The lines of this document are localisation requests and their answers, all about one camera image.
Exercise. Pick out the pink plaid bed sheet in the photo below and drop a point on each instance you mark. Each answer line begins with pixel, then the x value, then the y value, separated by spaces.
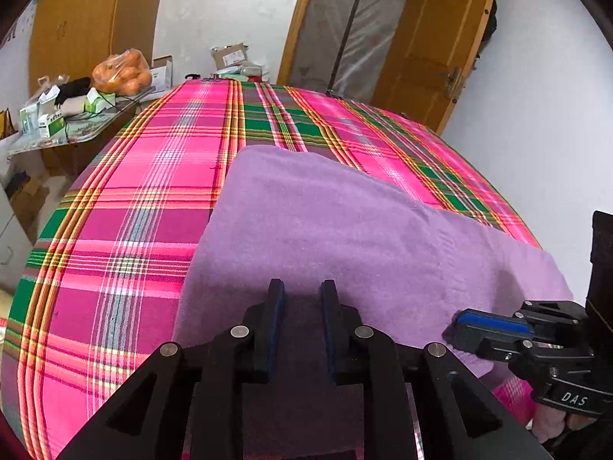
pixel 143 230

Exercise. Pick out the wooden door frame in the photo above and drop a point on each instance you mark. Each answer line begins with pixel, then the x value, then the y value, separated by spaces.
pixel 297 33

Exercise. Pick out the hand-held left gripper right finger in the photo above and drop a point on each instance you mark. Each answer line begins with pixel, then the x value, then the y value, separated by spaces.
pixel 327 330

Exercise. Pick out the open cardboard box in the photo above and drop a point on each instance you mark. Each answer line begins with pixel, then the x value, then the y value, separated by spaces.
pixel 232 55

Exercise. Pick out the white open box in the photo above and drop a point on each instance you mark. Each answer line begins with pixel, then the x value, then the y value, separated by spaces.
pixel 160 75

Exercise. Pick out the black cloth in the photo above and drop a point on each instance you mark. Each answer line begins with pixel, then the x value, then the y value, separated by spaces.
pixel 74 88

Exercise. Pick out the brown cardboard box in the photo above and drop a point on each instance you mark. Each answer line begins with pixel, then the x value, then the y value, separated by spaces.
pixel 26 196

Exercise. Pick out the folding table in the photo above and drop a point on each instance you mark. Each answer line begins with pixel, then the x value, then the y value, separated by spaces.
pixel 81 129

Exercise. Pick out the black hanging bag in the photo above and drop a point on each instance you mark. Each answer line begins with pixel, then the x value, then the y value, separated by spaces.
pixel 491 24

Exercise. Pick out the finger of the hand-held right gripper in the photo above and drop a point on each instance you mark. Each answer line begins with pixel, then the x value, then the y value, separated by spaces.
pixel 493 322
pixel 483 345

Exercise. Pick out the green white medicine box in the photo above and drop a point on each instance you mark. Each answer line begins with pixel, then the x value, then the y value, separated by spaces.
pixel 51 124

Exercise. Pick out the purple fleece garment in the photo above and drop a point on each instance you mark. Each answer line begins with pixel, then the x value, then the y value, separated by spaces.
pixel 335 230

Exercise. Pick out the plastic door curtain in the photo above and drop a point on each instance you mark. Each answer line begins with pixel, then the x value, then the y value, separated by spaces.
pixel 373 33

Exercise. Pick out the wooden door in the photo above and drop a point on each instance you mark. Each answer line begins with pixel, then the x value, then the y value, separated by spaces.
pixel 421 33

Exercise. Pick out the yellow shopping bag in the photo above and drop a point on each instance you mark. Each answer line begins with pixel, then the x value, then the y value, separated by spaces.
pixel 5 124

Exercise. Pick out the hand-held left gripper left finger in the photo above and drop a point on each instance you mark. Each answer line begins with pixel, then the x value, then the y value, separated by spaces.
pixel 277 330

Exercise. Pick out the grey drawer cabinet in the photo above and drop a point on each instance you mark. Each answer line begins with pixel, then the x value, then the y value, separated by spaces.
pixel 12 244

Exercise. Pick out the green tissue pack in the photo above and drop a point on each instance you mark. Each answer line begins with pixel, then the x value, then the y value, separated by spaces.
pixel 98 101

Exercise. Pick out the wooden wardrobe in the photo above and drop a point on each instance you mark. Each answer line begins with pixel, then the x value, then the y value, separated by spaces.
pixel 86 28

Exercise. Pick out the bag of oranges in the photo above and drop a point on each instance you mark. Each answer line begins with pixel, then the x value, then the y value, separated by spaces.
pixel 122 72

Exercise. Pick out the person's right hand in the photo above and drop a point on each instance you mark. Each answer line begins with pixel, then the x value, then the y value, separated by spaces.
pixel 548 424

